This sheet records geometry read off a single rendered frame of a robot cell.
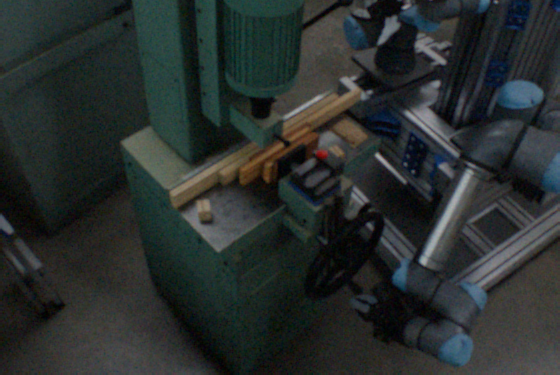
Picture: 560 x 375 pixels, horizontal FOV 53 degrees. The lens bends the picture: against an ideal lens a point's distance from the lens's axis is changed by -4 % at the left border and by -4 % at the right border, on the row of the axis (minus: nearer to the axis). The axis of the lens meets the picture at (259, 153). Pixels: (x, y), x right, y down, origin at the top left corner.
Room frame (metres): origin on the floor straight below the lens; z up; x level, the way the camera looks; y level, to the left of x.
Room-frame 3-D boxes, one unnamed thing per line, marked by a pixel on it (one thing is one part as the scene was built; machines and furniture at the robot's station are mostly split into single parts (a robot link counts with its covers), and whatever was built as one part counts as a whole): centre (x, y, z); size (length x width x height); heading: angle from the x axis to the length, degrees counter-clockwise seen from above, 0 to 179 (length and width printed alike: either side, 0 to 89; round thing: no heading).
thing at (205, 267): (1.19, 0.08, 0.36); 0.58 x 0.45 x 0.71; 42
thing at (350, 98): (1.19, -0.10, 0.92); 0.54 x 0.02 x 0.04; 132
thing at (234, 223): (1.03, -0.09, 0.87); 0.61 x 0.30 x 0.06; 132
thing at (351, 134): (1.21, -0.26, 0.91); 0.10 x 0.07 x 0.02; 42
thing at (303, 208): (0.97, -0.15, 0.92); 0.15 x 0.13 x 0.09; 132
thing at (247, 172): (1.09, -0.05, 0.93); 0.25 x 0.01 x 0.06; 132
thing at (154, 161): (1.19, 0.08, 0.76); 0.57 x 0.45 x 0.09; 42
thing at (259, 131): (1.11, 0.01, 1.03); 0.14 x 0.07 x 0.09; 42
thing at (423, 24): (1.37, -0.47, 1.23); 0.11 x 0.08 x 0.11; 112
